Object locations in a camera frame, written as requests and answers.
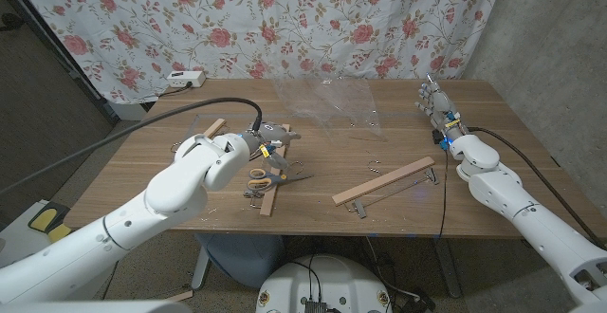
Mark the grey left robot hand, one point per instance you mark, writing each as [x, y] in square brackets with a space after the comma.
[272, 135]

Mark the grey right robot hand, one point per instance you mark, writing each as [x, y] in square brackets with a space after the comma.
[441, 109]

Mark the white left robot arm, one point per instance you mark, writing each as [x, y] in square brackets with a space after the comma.
[180, 189]

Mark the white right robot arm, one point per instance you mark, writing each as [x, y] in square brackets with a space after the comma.
[531, 213]

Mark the transparent cling film sheet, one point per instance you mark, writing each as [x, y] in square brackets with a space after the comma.
[322, 99]

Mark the wooden clip hanger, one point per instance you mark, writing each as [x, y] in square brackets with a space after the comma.
[214, 127]
[379, 181]
[269, 199]

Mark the white power strip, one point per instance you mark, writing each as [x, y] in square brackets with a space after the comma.
[187, 79]

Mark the floral rose print curtain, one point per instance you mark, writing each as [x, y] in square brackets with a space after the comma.
[284, 19]

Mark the grey blue bin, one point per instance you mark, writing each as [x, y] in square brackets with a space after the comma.
[246, 261]

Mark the white table leg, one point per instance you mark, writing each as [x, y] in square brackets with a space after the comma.
[201, 270]

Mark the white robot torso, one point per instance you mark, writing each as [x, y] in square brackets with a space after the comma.
[341, 280]

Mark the grey table leg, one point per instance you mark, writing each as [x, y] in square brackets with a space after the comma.
[446, 270]

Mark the small wooden strip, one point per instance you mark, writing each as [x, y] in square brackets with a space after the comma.
[182, 296]

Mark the black power adapter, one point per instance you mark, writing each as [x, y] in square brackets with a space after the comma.
[419, 303]

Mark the dark perforated partition panel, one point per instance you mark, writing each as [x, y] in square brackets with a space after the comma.
[38, 114]

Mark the black yellow floor pedal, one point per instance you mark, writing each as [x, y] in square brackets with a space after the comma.
[42, 218]

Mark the white robot chest shell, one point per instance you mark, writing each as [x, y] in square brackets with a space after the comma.
[95, 308]

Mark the white floor board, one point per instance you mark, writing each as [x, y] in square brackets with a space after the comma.
[19, 237]

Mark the black partition frame post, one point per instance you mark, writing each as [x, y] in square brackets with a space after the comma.
[66, 59]

